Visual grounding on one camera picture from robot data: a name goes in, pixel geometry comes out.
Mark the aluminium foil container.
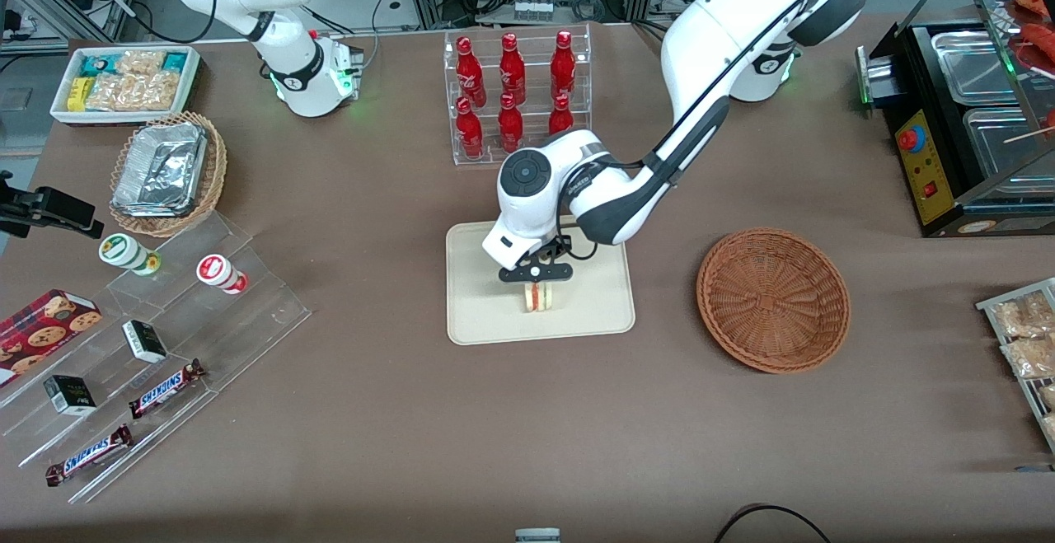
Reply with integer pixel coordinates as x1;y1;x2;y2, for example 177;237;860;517
111;121;208;218

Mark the clear acrylic bottle rack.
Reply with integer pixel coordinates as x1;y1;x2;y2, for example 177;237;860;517
443;23;593;167

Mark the black cable loop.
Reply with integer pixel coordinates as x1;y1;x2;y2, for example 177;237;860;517
712;503;834;543

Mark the cream plastic tray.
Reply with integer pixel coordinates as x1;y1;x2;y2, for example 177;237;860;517
446;218;637;347

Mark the red cola bottle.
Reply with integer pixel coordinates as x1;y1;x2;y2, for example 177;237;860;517
499;32;528;106
547;93;576;137
550;30;578;101
455;96;485;160
497;92;525;154
455;35;488;108

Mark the light wicker basket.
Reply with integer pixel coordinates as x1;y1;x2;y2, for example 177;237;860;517
108;110;229;239

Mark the clear pastry packet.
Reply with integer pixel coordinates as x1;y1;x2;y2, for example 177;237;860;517
1000;336;1055;380
992;293;1055;339

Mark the brown wicker basket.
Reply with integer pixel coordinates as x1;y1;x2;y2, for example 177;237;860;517
696;228;851;375

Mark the white rectangular snack bin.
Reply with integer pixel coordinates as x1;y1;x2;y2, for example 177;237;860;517
49;44;203;128

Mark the triangular sandwich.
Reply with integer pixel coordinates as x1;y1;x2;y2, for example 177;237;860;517
520;280;565;315

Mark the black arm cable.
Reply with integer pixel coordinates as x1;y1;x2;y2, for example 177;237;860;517
557;0;866;262

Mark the clear acrylic stepped display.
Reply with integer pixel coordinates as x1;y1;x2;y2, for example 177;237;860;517
0;211;313;505

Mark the tray of packaged crackers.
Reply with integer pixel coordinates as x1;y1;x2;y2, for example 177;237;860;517
975;277;1055;454

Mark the snickers chocolate bar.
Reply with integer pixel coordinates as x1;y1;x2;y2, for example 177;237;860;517
128;358;207;420
45;424;134;488

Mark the small black carton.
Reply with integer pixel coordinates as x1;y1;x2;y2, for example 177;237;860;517
42;374;98;418
121;319;169;364

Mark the black camera clamp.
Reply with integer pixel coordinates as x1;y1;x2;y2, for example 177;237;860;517
0;170;106;240

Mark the black food warmer machine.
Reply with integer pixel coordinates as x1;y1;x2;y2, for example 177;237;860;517
855;0;1055;238

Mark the red-lidded white cup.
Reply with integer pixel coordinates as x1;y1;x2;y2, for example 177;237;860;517
195;253;249;296

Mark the steel food pan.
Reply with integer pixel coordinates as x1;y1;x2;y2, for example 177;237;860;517
963;105;1055;180
931;30;1027;105

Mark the clear cracker packet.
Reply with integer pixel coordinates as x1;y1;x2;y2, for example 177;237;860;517
115;49;167;76
86;72;181;112

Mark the red cookie box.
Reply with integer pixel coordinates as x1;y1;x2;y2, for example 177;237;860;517
0;288;105;388

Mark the green-lidded white cup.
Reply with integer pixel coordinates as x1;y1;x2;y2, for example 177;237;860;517
98;232;162;277

